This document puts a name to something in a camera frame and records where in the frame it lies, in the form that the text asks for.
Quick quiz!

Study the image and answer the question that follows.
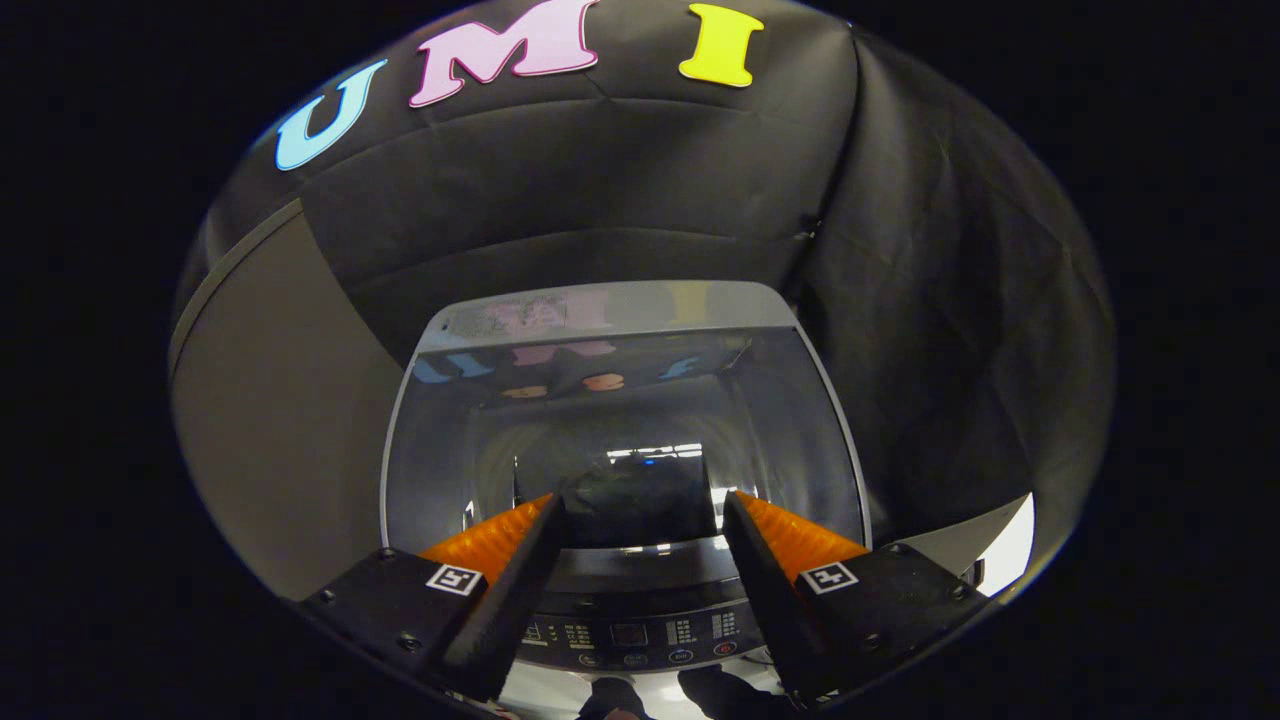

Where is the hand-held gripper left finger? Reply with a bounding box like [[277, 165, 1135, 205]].
[[298, 493, 568, 704]]

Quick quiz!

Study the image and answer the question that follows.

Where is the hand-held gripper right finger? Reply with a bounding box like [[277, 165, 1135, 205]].
[[722, 490, 993, 701]]

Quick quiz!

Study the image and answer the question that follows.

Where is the glass washing machine lid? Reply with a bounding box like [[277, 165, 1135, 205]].
[[379, 280, 874, 563]]

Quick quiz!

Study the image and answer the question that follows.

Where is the person's dark shoe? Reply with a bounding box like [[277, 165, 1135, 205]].
[[578, 677, 653, 720], [678, 666, 786, 720]]

